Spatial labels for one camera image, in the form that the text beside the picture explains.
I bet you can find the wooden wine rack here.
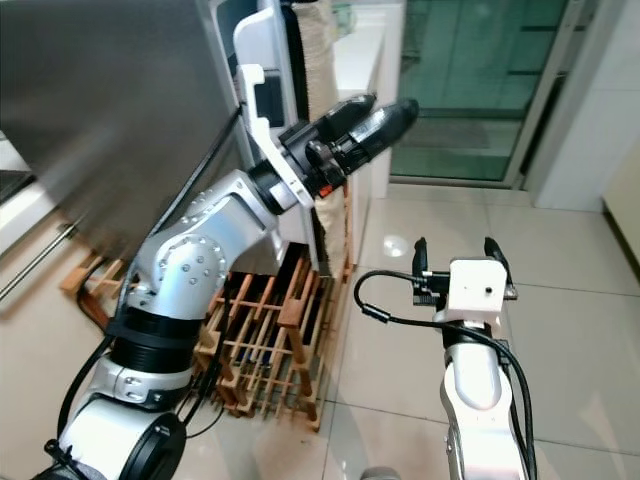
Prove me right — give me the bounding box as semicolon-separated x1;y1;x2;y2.
60;240;356;433

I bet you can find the green glass sliding door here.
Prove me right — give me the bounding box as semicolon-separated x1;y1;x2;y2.
390;0;576;186

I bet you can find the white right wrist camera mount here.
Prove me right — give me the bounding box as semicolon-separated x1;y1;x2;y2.
435;258;507;326

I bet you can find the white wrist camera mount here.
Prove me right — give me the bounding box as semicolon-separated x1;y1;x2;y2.
236;64;311;203
435;258;507;326

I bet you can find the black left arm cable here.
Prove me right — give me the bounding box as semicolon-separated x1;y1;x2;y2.
57;103;244;471

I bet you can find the steel fridge door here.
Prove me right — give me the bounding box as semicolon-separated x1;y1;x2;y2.
0;0;306;259

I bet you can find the white kitchen counter cabinet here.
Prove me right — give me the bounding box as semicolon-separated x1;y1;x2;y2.
0;135;81;256

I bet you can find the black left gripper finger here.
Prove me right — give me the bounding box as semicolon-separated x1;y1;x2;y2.
310;94;378;139
335;99;419;176

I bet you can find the steel bar drawer handle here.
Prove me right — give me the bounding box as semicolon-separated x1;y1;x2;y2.
0;222;79;299

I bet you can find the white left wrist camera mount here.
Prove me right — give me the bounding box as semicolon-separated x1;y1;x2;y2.
236;64;311;203

